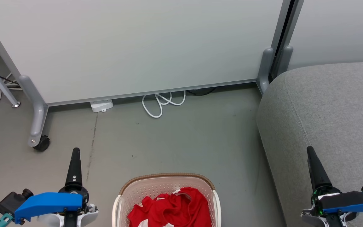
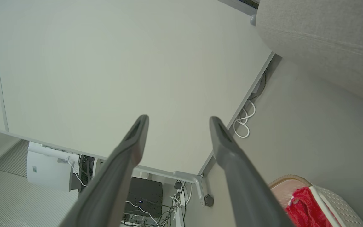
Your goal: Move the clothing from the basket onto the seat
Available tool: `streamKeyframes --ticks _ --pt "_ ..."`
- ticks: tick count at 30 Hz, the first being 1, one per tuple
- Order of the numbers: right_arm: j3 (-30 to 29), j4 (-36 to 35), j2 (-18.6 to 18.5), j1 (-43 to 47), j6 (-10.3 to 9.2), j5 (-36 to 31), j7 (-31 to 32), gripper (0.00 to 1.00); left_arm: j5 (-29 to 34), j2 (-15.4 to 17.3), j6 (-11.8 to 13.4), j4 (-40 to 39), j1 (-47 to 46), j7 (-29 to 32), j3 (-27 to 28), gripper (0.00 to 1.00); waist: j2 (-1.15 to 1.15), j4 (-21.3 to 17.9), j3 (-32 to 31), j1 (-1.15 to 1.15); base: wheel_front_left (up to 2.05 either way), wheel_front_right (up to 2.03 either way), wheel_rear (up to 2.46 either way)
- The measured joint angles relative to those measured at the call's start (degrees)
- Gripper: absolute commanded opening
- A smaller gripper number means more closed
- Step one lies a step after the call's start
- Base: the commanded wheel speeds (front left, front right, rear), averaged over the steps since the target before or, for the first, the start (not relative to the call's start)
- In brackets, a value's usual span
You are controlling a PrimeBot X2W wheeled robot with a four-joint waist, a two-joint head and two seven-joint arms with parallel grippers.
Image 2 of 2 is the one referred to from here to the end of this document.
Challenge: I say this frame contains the white coiled cable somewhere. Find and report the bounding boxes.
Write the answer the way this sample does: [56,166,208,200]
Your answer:
[233,100,256,138]

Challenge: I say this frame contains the red cloth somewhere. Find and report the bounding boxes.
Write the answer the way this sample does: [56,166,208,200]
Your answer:
[285,187,333,227]

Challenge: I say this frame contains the grey partition foot with caster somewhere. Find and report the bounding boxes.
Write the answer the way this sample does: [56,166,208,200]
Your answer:
[173,171,214,207]

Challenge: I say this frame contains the white woven laundry basket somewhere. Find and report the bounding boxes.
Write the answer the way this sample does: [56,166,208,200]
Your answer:
[269,175,363,227]

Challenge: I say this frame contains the tangle of black and white cables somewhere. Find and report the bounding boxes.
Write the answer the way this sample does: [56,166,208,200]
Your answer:
[121,180,193,227]

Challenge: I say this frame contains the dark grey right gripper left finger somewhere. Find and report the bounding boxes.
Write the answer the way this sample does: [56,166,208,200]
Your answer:
[59,115,149,227]

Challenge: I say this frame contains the black computer box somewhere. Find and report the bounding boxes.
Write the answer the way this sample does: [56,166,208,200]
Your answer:
[124,177,163,218]

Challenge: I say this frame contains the light grey fabric sofa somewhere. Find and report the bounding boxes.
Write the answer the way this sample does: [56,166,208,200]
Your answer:
[250,0,363,108]

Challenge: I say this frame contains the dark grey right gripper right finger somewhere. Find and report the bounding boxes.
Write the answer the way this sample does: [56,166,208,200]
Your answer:
[209,116,295,227]

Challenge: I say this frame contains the white box device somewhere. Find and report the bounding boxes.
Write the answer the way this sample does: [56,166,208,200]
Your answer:
[26,142,80,192]

